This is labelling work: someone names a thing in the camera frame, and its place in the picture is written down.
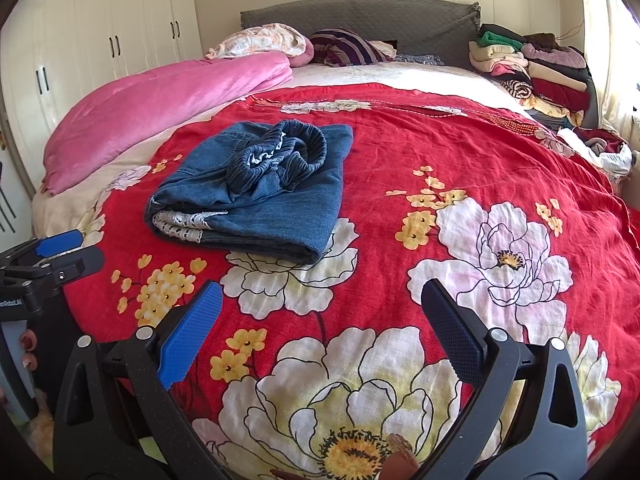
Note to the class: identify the grey padded headboard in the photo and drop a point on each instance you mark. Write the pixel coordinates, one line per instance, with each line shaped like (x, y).
(415, 27)

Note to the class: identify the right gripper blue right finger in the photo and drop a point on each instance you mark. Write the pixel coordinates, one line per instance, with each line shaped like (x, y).
(459, 331)

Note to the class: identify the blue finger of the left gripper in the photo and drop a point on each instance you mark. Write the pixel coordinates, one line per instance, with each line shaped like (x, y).
(57, 243)
(25, 268)

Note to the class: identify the floral beige pillow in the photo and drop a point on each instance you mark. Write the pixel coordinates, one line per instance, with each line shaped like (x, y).
(273, 37)

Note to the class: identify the purple striped pillow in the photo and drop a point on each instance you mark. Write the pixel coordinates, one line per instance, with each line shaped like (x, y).
(337, 47)

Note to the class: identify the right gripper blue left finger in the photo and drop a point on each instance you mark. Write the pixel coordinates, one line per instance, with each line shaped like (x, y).
(180, 347)

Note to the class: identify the cream window curtain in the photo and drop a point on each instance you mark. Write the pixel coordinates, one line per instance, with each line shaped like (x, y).
(612, 53)

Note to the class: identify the blue denim lace-trimmed pants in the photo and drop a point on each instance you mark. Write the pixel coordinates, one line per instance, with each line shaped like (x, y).
(273, 190)

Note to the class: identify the pink folded quilt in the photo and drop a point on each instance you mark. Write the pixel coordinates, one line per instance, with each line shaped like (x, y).
(129, 110)

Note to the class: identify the stack of folded clothes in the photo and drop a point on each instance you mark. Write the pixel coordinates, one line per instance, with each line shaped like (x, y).
(554, 85)

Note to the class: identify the white wardrobe with black handles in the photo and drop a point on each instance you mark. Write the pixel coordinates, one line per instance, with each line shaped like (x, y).
(55, 52)

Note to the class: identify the left hand with painted nails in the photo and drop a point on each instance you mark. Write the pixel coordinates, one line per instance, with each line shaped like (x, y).
(18, 360)

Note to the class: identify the red floral bed cover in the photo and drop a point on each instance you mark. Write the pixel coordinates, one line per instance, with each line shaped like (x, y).
(311, 367)

